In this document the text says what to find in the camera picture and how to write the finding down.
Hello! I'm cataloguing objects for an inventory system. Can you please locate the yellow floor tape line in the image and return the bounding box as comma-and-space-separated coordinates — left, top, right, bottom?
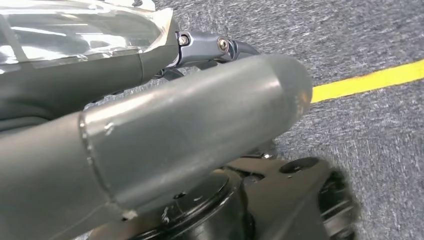
310, 58, 424, 105

